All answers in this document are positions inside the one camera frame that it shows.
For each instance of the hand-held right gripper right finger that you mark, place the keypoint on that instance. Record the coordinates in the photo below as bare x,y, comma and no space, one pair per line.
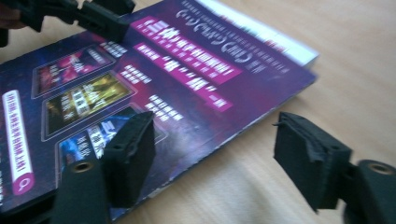
311,161

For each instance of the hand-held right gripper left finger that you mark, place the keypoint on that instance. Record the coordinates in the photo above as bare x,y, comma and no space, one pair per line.
130,155

